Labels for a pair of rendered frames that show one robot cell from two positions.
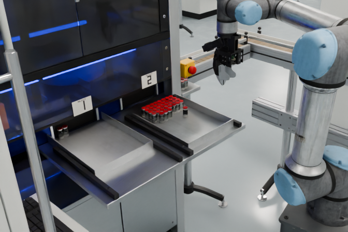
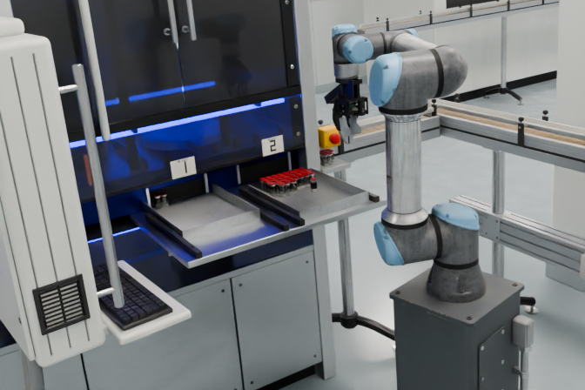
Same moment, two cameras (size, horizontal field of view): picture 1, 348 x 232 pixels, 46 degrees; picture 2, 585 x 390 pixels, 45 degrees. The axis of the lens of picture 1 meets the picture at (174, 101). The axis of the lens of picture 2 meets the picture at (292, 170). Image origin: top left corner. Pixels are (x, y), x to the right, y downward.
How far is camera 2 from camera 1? 0.84 m
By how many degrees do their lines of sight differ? 14
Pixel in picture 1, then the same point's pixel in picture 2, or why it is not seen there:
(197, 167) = (375, 301)
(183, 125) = (307, 198)
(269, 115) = not seen: hidden behind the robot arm
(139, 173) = (233, 239)
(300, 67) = (373, 94)
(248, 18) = (355, 55)
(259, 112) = not seen: hidden behind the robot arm
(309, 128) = (393, 165)
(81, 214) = not seen: hidden behind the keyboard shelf
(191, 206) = (353, 347)
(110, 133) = (217, 205)
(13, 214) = (72, 221)
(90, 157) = (184, 224)
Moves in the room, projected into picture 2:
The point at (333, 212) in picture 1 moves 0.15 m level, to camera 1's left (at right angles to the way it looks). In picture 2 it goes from (448, 283) to (389, 282)
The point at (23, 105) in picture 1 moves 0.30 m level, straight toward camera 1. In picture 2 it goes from (85, 115) to (75, 150)
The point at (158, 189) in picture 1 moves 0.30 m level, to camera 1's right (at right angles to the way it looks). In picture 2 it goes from (291, 300) to (370, 302)
